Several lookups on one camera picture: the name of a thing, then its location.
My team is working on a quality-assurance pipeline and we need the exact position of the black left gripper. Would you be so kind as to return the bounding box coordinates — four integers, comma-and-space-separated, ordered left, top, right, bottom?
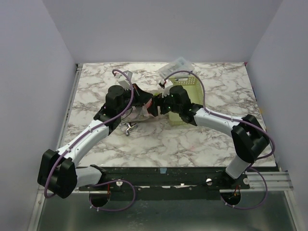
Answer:
117, 83, 153, 116

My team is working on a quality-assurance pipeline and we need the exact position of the clear zip top bag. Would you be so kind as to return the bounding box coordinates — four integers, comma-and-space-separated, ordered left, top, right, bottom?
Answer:
120, 92, 161, 121

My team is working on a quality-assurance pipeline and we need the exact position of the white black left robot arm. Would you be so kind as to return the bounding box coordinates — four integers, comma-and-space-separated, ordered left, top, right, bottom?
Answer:
38, 84, 153, 198

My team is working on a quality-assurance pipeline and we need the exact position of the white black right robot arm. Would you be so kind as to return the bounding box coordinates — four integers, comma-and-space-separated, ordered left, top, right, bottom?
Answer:
147, 85, 270, 189

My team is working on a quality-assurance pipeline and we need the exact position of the chrome metal faucet piece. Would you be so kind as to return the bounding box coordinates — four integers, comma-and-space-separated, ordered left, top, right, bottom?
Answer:
123, 122, 138, 136

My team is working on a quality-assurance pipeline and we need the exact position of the green perforated plastic basket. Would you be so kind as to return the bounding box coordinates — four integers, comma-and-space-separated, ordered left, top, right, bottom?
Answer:
168, 73, 204, 126

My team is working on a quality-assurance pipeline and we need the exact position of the clear plastic organizer box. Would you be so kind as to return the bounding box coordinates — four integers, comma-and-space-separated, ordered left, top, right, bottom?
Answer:
158, 57, 194, 78

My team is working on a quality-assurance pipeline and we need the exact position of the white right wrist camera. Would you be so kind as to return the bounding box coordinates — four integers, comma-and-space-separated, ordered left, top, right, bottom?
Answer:
159, 79, 173, 98

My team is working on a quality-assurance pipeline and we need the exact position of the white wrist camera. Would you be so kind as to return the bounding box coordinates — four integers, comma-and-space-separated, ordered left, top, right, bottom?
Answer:
115, 71, 133, 90
159, 79, 173, 98

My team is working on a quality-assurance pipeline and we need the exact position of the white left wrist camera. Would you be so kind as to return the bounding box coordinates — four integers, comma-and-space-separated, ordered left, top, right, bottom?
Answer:
115, 71, 133, 90

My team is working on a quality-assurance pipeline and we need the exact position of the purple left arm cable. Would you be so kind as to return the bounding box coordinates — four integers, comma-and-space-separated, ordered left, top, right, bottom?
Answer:
43, 69, 138, 212

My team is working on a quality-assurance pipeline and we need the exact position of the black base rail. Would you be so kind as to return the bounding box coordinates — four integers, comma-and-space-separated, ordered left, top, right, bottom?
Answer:
79, 167, 250, 201

